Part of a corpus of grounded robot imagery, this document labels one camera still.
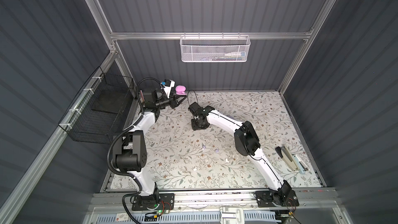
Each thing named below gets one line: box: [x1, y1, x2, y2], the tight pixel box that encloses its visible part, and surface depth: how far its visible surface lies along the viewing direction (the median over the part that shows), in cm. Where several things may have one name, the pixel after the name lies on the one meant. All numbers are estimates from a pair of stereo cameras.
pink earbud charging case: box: [175, 85, 187, 95], surface depth 85 cm
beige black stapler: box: [275, 144, 309, 175], surface depth 86 cm
